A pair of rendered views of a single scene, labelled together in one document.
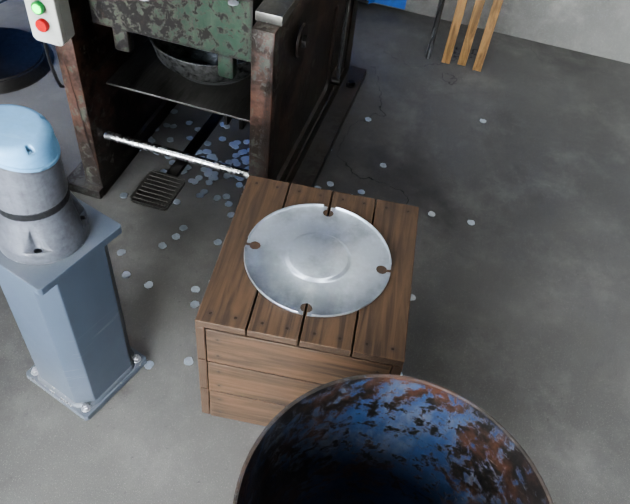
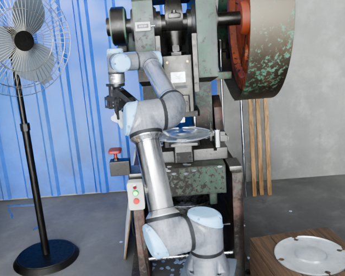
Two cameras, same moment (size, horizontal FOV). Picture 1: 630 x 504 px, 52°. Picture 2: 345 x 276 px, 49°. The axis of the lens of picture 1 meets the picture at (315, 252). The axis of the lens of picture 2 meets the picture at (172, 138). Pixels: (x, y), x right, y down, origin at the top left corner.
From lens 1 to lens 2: 0.90 m
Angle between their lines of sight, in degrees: 35
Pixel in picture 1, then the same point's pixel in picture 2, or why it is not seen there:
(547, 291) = not seen: outside the picture
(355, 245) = (319, 246)
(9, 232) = (207, 267)
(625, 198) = not seen: outside the picture
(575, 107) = (320, 195)
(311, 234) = (299, 247)
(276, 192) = (268, 240)
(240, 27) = (220, 177)
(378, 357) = not seen: outside the picture
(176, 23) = (190, 185)
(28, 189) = (219, 237)
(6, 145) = (212, 216)
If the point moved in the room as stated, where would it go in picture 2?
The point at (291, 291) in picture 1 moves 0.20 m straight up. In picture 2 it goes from (315, 269) to (316, 221)
